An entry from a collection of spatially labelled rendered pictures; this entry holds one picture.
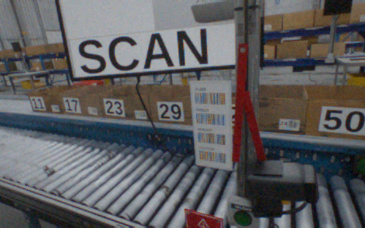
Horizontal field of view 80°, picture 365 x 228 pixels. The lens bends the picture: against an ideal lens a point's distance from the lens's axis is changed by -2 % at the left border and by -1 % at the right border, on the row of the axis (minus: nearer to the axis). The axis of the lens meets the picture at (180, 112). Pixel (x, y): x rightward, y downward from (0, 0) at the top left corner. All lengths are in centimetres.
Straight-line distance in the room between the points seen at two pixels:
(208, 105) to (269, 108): 63
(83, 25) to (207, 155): 43
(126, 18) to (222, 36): 23
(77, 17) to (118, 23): 10
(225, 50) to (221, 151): 23
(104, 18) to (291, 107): 81
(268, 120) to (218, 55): 61
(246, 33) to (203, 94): 14
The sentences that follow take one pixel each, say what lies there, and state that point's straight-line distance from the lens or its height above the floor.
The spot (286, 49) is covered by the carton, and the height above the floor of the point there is 99.
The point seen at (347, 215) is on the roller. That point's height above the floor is 75.
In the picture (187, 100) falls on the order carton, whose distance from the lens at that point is 115.
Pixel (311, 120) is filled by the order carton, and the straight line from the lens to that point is 108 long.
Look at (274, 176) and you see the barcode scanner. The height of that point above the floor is 108.
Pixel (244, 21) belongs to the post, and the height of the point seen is 135.
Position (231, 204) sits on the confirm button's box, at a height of 98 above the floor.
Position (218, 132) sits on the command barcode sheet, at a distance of 47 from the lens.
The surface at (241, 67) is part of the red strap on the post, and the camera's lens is 42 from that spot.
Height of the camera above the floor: 132
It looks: 18 degrees down
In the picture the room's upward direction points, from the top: 5 degrees counter-clockwise
